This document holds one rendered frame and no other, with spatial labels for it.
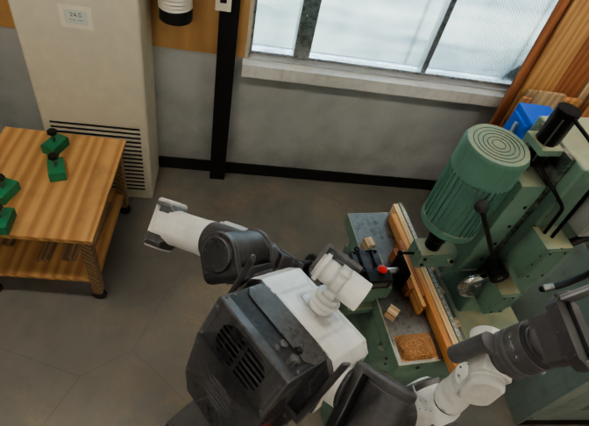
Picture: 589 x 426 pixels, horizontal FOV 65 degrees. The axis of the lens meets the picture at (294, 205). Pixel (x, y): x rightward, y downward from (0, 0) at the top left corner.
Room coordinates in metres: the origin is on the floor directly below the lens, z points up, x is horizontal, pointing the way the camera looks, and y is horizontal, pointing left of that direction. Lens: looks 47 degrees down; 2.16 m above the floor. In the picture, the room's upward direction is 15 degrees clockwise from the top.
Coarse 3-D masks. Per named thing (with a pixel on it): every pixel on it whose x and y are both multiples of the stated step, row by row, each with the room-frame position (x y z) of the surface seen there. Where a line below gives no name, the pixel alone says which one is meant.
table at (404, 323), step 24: (360, 216) 1.22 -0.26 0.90; (384, 216) 1.25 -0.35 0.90; (360, 240) 1.10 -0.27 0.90; (384, 240) 1.13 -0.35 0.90; (384, 264) 1.02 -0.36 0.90; (360, 312) 0.83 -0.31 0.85; (384, 312) 0.82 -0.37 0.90; (408, 312) 0.85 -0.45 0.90; (384, 336) 0.76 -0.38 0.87; (432, 336) 0.79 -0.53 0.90; (432, 360) 0.70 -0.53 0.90
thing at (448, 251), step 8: (416, 240) 1.01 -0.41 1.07; (424, 240) 1.02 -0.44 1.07; (408, 248) 1.01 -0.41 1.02; (416, 248) 0.99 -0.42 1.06; (424, 248) 0.99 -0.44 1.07; (440, 248) 1.00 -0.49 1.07; (448, 248) 1.01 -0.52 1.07; (456, 248) 1.02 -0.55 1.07; (416, 256) 0.97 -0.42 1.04; (424, 256) 0.96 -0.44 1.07; (432, 256) 0.97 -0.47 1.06; (440, 256) 0.98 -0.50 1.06; (448, 256) 0.99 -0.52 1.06; (456, 256) 1.00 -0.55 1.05; (416, 264) 0.96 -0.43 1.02; (424, 264) 0.97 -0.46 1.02; (432, 264) 0.98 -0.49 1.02; (440, 264) 0.99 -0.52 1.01
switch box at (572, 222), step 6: (588, 198) 1.00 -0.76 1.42; (582, 204) 1.00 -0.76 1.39; (588, 204) 0.99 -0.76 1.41; (582, 210) 0.99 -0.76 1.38; (588, 210) 0.98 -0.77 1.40; (576, 216) 0.99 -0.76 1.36; (582, 216) 0.98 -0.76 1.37; (588, 216) 0.97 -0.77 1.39; (570, 222) 0.99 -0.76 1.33; (576, 222) 0.98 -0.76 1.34; (582, 222) 0.97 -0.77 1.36; (588, 222) 0.96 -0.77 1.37; (576, 228) 0.97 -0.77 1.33; (582, 228) 0.96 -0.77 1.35; (588, 228) 0.95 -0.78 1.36; (582, 234) 0.95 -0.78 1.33; (588, 234) 0.95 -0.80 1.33
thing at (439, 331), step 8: (392, 216) 1.22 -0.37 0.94; (392, 224) 1.20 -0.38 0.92; (400, 224) 1.19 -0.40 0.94; (400, 232) 1.15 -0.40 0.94; (416, 272) 0.99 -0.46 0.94; (424, 288) 0.93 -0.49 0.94; (432, 304) 0.88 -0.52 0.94; (432, 312) 0.85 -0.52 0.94; (432, 320) 0.83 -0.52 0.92; (440, 320) 0.82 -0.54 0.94; (432, 328) 0.81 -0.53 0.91; (440, 328) 0.80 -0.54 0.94; (440, 336) 0.77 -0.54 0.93; (440, 344) 0.76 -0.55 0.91; (448, 344) 0.75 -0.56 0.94; (448, 360) 0.71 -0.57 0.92; (448, 368) 0.69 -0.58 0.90
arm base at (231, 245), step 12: (204, 240) 0.59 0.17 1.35; (216, 240) 0.58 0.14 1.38; (228, 240) 0.58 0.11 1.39; (204, 252) 0.56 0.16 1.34; (216, 252) 0.56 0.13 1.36; (228, 252) 0.55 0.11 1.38; (204, 264) 0.55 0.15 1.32; (216, 264) 0.54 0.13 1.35; (228, 264) 0.54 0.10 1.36; (240, 264) 0.55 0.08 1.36; (264, 264) 0.60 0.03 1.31; (204, 276) 0.53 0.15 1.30; (216, 276) 0.53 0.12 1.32; (228, 276) 0.53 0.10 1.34
